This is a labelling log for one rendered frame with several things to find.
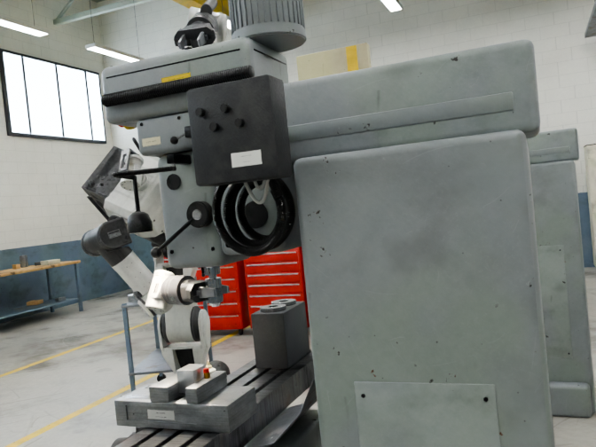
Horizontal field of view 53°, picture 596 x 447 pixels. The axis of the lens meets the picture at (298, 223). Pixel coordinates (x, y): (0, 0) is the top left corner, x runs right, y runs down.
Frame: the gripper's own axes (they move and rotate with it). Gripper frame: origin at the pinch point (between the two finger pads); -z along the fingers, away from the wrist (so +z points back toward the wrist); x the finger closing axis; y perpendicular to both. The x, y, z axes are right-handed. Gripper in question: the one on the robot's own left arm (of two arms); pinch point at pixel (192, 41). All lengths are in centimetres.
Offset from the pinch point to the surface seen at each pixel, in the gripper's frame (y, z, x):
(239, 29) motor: 5.1, -16.4, -18.0
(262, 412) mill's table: -90, -60, -11
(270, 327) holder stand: -91, -23, -9
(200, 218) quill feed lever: -36, -41, -3
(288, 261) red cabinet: -339, 362, 64
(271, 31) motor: 4.3, -19.8, -26.9
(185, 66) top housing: -0.9, -21.3, -3.2
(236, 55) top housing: 0.8, -24.2, -17.7
